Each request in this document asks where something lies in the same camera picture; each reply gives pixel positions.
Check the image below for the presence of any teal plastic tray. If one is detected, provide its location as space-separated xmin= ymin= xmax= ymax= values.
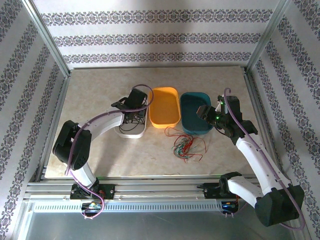
xmin=179 ymin=91 xmax=215 ymax=136

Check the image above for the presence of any aluminium frame post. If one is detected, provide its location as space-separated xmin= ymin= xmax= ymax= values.
xmin=21 ymin=0 xmax=71 ymax=77
xmin=244 ymin=0 xmax=292 ymax=75

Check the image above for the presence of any aluminium mounting rail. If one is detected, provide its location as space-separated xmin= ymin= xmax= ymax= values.
xmin=23 ymin=176 xmax=297 ymax=202

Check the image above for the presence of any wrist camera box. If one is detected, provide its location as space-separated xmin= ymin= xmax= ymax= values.
xmin=128 ymin=88 xmax=149 ymax=109
xmin=216 ymin=94 xmax=241 ymax=115

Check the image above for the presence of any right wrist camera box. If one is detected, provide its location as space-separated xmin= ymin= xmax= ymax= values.
xmin=216 ymin=94 xmax=241 ymax=115

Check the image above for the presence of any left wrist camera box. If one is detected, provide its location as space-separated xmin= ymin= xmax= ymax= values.
xmin=128 ymin=88 xmax=149 ymax=109

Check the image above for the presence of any grey metal base sheet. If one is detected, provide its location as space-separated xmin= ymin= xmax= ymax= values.
xmin=18 ymin=199 xmax=310 ymax=240

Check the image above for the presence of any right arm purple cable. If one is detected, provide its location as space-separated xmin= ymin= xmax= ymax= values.
xmin=223 ymin=87 xmax=306 ymax=230

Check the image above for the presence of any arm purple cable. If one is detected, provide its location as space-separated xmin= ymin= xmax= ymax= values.
xmin=223 ymin=87 xmax=306 ymax=230
xmin=64 ymin=84 xmax=155 ymax=220

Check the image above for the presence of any slotted grey cable duct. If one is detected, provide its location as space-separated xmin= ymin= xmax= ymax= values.
xmin=32 ymin=201 xmax=223 ymax=213

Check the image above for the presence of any white plastic tray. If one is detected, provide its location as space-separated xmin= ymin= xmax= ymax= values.
xmin=113 ymin=96 xmax=148 ymax=139

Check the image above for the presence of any aluminium side rail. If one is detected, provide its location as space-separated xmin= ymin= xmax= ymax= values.
xmin=34 ymin=73 xmax=72 ymax=182
xmin=242 ymin=71 xmax=291 ymax=181

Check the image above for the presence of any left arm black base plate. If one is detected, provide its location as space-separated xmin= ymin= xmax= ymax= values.
xmin=69 ymin=183 xmax=116 ymax=201

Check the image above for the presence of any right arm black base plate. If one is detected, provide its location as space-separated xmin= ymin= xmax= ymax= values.
xmin=203 ymin=182 xmax=250 ymax=200

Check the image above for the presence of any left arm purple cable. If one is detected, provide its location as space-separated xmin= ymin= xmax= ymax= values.
xmin=64 ymin=84 xmax=155 ymax=220

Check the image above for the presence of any orange plastic tray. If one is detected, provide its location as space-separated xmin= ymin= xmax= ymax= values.
xmin=148 ymin=86 xmax=182 ymax=129

